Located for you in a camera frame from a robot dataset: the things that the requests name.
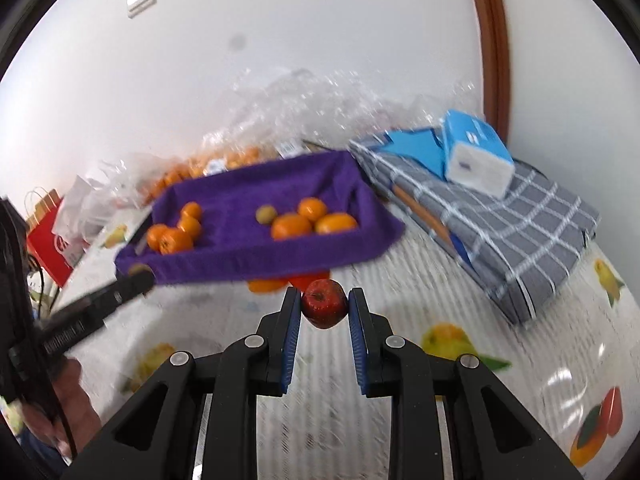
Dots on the person's left hand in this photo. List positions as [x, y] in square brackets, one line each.
[84, 421]

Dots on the clear plastic bag pile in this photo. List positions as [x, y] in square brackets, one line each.
[283, 105]

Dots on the yellow orange oval fruit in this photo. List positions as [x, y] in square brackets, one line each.
[335, 223]

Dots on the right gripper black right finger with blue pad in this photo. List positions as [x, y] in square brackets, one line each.
[455, 416]

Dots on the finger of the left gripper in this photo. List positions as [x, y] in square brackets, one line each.
[110, 292]

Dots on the orange persimmon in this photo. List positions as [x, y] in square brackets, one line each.
[174, 240]

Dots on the large orange mandarin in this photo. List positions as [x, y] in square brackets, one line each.
[290, 225]

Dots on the green brown kiwi fruit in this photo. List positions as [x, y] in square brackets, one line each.
[266, 214]

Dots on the red paper shopping bag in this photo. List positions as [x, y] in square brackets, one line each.
[41, 208]

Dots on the small red apple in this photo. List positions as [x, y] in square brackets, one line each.
[324, 303]

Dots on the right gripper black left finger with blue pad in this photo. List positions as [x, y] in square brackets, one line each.
[198, 414]

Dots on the blue tissue pack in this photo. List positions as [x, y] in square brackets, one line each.
[475, 156]

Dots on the brown wooden door frame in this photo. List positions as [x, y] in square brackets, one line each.
[496, 64]

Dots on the purple towel lined tray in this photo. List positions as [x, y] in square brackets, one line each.
[233, 246]

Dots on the small orange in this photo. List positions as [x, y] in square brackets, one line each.
[312, 208]
[192, 210]
[154, 235]
[190, 226]

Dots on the grey checked folded cloth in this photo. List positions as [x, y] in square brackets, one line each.
[520, 248]

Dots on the tan round longan fruit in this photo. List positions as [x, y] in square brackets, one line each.
[138, 268]

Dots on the white plastic bag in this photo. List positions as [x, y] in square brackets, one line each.
[82, 214]

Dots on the bag of small oranges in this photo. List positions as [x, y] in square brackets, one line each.
[138, 180]

